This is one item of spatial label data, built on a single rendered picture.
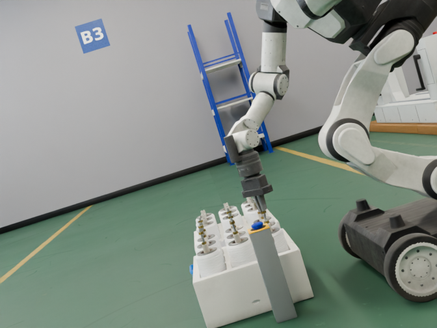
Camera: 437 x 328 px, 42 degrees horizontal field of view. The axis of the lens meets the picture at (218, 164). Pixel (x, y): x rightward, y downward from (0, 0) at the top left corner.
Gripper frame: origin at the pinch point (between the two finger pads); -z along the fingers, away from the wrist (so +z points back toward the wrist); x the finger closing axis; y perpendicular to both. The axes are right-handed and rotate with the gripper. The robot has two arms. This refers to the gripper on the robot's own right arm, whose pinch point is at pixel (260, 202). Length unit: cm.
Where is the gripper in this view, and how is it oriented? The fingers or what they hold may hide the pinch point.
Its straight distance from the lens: 205.3
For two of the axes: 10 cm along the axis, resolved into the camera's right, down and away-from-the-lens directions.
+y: 5.8, -2.5, 7.7
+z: -3.0, -9.5, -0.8
